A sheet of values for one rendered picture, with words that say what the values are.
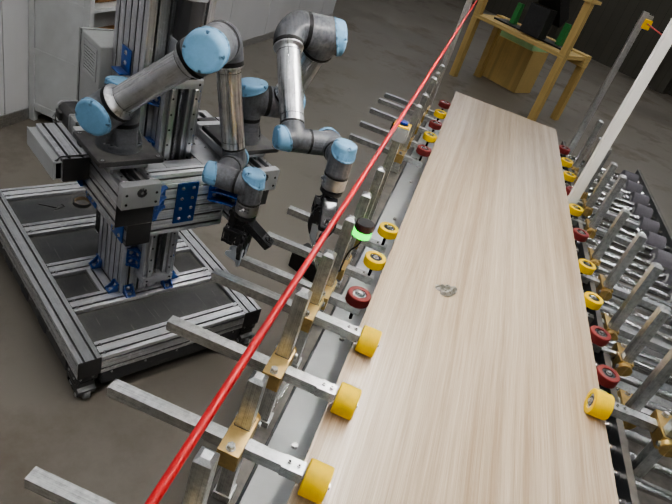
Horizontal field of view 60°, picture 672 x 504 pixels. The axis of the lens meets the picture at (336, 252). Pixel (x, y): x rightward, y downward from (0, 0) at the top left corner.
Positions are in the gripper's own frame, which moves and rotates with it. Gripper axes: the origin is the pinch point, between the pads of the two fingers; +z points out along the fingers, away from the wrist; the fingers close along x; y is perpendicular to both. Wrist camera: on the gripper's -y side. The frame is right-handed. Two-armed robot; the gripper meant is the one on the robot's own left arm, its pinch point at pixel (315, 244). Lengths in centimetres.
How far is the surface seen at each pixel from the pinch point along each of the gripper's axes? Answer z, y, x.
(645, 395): 9, -35, -112
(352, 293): 10.1, -8.8, -14.9
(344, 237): -5.9, -1.9, -7.9
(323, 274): -7.2, -25.5, 0.4
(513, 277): 11, 22, -85
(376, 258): 10.3, 14.7, -26.2
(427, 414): 11, -54, -32
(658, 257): 18, 82, -194
